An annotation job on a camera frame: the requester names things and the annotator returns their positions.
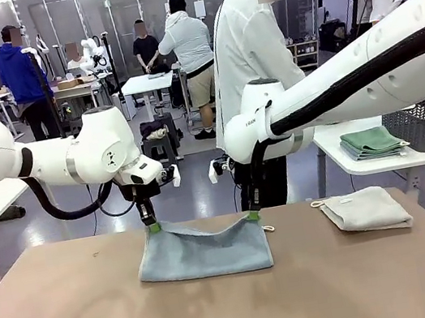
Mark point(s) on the white shoe rack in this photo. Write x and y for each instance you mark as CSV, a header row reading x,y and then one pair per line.
x,y
307,53

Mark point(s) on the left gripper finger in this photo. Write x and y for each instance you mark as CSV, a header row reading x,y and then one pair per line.
x,y
154,222
147,224

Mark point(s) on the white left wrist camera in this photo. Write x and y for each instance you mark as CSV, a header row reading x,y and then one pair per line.
x,y
175,175

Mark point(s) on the seated person in white shirt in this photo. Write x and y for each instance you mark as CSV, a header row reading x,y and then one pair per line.
x,y
74,60

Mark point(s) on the person in blue hoodie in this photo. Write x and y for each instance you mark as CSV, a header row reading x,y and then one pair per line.
x,y
21,77

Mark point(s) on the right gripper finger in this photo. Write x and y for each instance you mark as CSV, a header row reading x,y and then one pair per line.
x,y
252,213
260,207

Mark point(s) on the person in grey hoodie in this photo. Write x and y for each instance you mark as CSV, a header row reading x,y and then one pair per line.
x,y
188,44

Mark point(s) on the green towel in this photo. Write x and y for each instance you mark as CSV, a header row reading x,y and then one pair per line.
x,y
369,136

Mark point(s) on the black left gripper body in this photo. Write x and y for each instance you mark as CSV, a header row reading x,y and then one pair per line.
x,y
140,192

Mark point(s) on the pile of dark clothes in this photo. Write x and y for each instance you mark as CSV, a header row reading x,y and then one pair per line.
x,y
152,130

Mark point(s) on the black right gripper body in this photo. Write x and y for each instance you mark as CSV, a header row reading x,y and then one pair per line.
x,y
256,192

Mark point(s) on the white towel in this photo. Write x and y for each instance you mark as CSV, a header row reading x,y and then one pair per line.
x,y
369,209

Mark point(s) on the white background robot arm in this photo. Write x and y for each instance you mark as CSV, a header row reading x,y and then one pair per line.
x,y
92,50

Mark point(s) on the open cardboard box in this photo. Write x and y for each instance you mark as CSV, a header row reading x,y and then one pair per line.
x,y
73,83

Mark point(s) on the grey step stool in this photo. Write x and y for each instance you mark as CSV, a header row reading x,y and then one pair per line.
x,y
160,156

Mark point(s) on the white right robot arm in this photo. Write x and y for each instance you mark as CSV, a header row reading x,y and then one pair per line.
x,y
390,90

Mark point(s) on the dark shoe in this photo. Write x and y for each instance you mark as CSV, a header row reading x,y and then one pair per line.
x,y
12,213

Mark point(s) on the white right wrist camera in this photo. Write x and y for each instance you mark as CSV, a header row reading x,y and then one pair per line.
x,y
213,172

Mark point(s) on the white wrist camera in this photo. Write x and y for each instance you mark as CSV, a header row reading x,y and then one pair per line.
x,y
213,172
175,175

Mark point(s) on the white standing desk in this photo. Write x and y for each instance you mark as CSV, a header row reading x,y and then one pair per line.
x,y
147,83

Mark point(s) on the black tripod pole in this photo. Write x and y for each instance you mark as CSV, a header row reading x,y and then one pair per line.
x,y
113,69
45,93

